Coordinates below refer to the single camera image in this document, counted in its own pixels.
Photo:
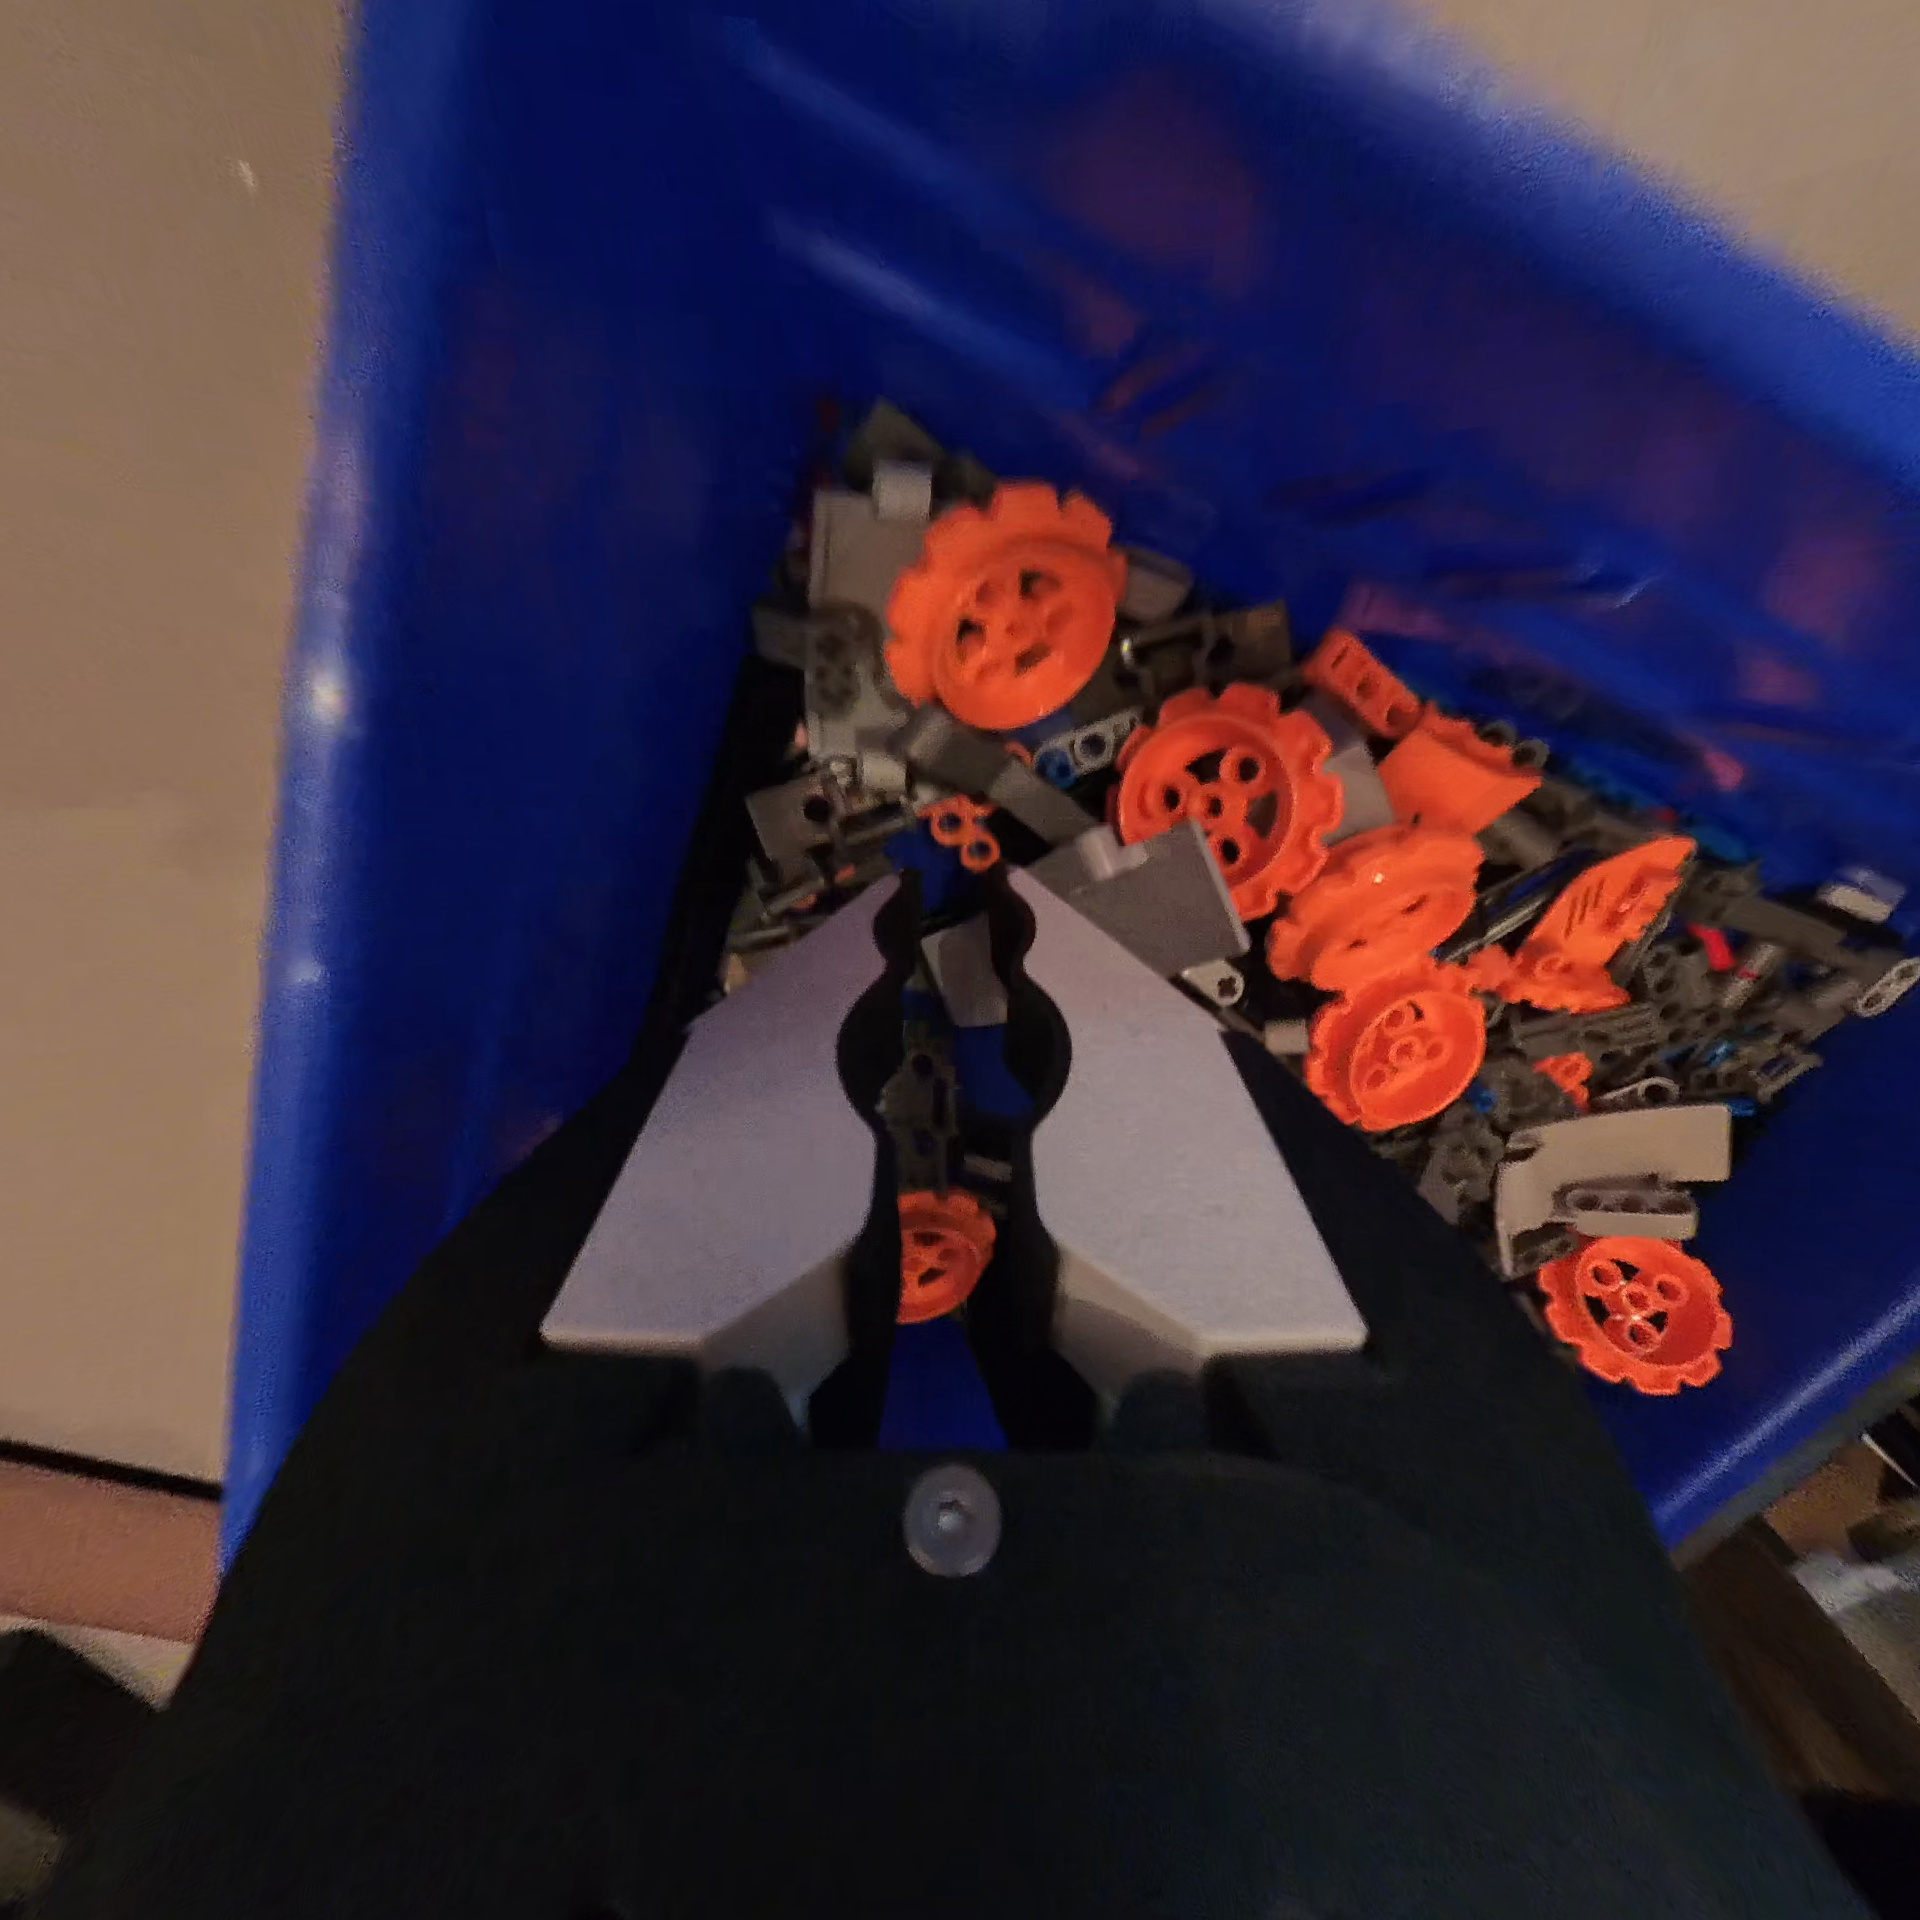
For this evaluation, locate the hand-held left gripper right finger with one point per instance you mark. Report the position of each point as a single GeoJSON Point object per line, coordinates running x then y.
{"type": "Point", "coordinates": [1188, 1183]}

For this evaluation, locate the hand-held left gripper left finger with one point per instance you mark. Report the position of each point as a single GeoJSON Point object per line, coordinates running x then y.
{"type": "Point", "coordinates": [718, 1183]}

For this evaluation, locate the blue plastic bin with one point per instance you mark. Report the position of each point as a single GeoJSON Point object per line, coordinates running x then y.
{"type": "Point", "coordinates": [601, 446]}

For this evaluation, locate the pile of toy building parts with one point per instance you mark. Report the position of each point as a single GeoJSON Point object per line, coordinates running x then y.
{"type": "Point", "coordinates": [1199, 776]}

